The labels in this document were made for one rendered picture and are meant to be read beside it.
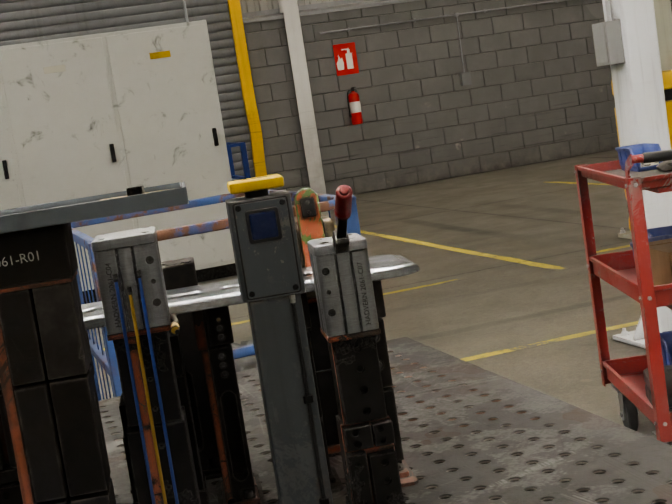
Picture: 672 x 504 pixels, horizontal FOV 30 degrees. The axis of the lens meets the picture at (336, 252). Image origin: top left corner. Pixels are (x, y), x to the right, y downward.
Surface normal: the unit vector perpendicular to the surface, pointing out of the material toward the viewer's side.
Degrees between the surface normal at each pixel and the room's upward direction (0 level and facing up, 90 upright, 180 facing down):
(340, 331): 90
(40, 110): 90
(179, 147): 90
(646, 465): 0
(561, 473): 0
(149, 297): 90
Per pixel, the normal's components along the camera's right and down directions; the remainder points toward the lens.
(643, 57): 0.28, 0.07
